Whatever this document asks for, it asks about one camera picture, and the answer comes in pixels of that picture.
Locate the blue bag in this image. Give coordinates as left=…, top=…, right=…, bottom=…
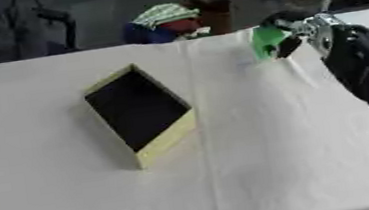
left=118, top=16, right=181, bottom=49

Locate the green white striped cloth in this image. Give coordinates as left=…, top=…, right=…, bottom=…
left=128, top=0, right=205, bottom=33

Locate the brown box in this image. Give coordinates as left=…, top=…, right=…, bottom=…
left=179, top=0, right=238, bottom=41

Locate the green block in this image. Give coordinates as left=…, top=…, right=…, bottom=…
left=249, top=21, right=297, bottom=63

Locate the red cloth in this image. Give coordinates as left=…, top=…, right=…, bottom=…
left=158, top=16, right=206, bottom=37

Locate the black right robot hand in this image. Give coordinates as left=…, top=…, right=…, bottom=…
left=256, top=0, right=369, bottom=128

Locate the tan cardboard box black inside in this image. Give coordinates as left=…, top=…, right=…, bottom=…
left=77, top=56, right=205, bottom=177

